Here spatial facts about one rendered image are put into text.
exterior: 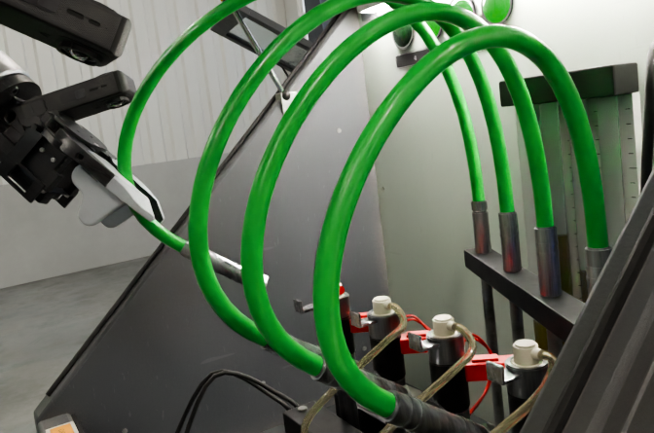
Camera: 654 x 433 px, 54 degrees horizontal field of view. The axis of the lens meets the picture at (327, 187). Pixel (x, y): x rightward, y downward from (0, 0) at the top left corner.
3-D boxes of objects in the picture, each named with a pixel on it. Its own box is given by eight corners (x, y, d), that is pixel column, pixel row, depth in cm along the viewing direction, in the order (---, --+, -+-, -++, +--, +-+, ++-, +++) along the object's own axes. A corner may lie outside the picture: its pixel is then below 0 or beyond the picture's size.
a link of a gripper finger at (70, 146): (119, 194, 65) (63, 142, 67) (129, 180, 65) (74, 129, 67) (94, 186, 61) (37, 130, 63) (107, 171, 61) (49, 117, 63)
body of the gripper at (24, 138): (71, 212, 70) (-5, 143, 72) (122, 153, 70) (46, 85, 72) (33, 207, 62) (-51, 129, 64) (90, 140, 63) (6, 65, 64)
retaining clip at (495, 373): (503, 385, 40) (501, 367, 39) (483, 378, 41) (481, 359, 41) (538, 370, 41) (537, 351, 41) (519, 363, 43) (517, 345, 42)
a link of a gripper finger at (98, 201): (123, 255, 64) (63, 198, 66) (162, 210, 64) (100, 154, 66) (107, 253, 61) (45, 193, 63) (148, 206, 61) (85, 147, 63)
